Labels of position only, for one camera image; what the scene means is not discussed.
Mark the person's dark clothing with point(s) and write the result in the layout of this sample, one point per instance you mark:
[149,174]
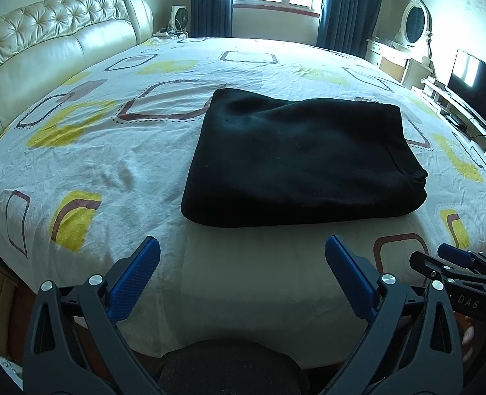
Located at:
[226,366]

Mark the cream tufted leather headboard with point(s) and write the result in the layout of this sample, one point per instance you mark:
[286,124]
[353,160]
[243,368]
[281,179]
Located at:
[62,57]

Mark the white TV stand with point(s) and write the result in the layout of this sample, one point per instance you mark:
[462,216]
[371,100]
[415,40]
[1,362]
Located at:
[465,111]

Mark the white power strip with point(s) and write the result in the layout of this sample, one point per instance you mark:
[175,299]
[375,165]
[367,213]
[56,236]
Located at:
[167,33]

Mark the oval vanity mirror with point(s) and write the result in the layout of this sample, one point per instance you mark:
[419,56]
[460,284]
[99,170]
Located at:
[415,22]

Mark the white fan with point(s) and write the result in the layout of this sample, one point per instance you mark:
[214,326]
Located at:
[180,18]

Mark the black pants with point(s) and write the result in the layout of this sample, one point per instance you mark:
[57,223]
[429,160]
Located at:
[300,160]

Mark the black flat television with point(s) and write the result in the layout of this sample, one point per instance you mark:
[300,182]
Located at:
[477,86]

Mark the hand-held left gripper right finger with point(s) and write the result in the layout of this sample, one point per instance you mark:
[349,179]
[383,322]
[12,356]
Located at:
[352,284]

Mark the wooden bed frame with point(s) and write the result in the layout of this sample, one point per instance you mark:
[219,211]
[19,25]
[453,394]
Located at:
[0,296]

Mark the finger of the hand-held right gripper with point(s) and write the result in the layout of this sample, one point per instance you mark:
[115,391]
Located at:
[428,265]
[457,256]

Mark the white dressing table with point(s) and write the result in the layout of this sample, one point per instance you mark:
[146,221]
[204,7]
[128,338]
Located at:
[391,59]

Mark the person's right hand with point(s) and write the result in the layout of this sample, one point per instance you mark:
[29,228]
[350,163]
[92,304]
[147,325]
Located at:
[471,335]

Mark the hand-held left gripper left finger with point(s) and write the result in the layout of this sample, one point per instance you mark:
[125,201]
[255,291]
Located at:
[134,284]

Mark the white patterned bed sheet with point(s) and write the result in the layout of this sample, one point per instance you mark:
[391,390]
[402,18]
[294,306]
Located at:
[144,173]

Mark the dark blue curtain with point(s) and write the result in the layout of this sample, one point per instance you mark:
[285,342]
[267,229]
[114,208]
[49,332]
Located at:
[350,8]
[210,0]

